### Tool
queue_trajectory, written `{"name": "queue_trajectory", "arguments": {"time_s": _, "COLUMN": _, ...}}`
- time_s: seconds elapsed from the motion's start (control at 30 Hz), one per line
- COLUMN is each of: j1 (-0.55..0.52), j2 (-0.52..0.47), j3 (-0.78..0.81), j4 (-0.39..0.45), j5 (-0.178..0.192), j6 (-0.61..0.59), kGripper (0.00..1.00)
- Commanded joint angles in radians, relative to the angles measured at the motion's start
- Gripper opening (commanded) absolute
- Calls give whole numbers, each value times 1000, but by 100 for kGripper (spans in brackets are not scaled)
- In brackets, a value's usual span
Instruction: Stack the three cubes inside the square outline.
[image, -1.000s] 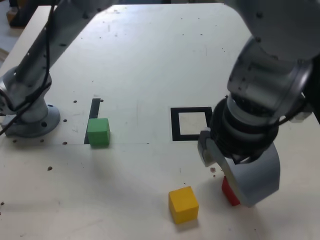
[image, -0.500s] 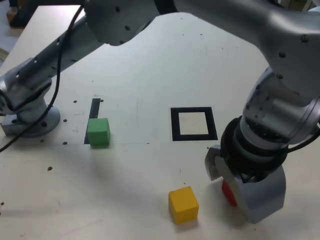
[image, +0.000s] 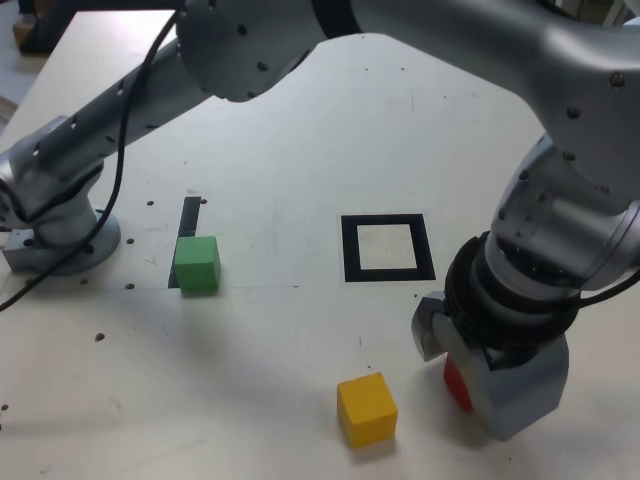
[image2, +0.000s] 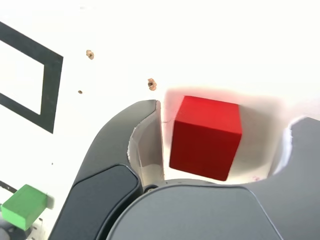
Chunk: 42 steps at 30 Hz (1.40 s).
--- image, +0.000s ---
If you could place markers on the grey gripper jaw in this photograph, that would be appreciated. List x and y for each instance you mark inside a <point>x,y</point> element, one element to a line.
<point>525,390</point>
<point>425,325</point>

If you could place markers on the red cube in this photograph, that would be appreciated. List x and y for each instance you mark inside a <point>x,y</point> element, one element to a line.
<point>455,382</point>

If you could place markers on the yellow cube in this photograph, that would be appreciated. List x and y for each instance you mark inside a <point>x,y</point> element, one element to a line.
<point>367,410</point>

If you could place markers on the green cube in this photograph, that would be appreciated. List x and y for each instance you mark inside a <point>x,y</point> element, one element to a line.
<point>197,265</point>

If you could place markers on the black tape square outline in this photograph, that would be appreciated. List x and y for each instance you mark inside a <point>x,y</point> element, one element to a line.
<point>350,250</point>

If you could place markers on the black tape strip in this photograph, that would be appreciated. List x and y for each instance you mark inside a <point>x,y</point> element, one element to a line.
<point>190,215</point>

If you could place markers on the white metal rack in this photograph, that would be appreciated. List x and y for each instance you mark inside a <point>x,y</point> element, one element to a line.
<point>617,12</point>

